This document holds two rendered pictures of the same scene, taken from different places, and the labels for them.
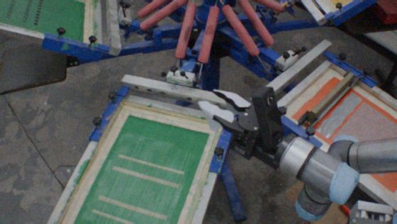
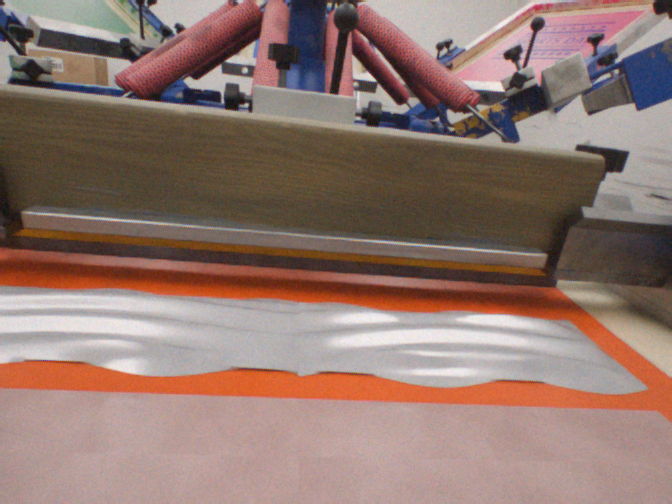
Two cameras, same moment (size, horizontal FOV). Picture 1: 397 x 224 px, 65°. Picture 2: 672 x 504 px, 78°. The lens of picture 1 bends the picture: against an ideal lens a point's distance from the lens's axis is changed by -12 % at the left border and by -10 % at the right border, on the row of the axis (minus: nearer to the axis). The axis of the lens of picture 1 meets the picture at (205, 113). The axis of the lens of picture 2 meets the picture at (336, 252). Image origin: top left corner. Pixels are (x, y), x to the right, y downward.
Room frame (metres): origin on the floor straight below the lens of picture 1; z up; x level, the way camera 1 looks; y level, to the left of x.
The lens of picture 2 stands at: (0.91, -0.80, 1.08)
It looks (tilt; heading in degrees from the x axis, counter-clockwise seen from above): 20 degrees down; 36
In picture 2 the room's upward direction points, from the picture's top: 7 degrees clockwise
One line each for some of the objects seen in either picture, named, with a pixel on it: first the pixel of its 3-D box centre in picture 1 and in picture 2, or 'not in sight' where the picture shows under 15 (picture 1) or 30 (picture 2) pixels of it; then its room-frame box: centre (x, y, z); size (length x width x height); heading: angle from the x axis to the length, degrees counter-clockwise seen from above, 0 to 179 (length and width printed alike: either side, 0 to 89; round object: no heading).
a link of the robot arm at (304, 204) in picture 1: (319, 192); not in sight; (0.33, -0.25, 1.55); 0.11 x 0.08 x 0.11; 141
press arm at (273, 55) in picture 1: (276, 61); not in sight; (1.36, -0.38, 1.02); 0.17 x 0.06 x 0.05; 44
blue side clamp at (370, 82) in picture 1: (350, 74); not in sight; (1.32, -0.80, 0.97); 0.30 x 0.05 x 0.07; 44
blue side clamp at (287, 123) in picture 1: (293, 130); not in sight; (0.94, -0.40, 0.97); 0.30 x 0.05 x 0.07; 44
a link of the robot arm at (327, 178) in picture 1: (328, 176); not in sight; (0.32, -0.24, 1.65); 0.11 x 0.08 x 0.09; 51
